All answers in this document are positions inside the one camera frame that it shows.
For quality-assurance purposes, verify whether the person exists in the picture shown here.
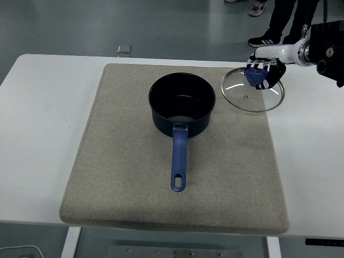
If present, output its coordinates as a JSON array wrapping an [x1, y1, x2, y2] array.
[[247, 0, 321, 48], [224, 0, 268, 17]]

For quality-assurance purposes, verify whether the dark pot with blue handle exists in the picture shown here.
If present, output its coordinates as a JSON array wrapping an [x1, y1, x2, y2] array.
[[148, 72, 217, 193]]

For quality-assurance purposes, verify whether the white table leg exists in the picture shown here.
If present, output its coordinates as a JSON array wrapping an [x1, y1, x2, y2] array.
[[266, 236, 282, 258], [60, 226, 82, 258]]

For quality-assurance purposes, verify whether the grey-brown fabric mat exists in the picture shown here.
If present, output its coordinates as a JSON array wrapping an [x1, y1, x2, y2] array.
[[59, 63, 290, 237]]

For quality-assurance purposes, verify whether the grey metal plate with screws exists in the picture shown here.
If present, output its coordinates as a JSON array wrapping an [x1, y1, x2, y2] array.
[[107, 244, 244, 258]]

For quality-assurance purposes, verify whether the glass lid with blue knob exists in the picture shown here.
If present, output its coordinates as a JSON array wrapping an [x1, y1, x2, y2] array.
[[220, 66, 286, 113]]

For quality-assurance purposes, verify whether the white rounded object on floor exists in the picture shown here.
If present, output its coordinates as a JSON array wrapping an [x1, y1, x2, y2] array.
[[0, 245, 44, 258]]

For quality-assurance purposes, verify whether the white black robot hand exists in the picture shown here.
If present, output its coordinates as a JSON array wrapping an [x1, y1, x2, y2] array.
[[243, 39, 304, 91]]

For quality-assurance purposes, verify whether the black table control panel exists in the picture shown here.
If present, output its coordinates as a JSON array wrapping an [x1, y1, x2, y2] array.
[[305, 238, 344, 246]]

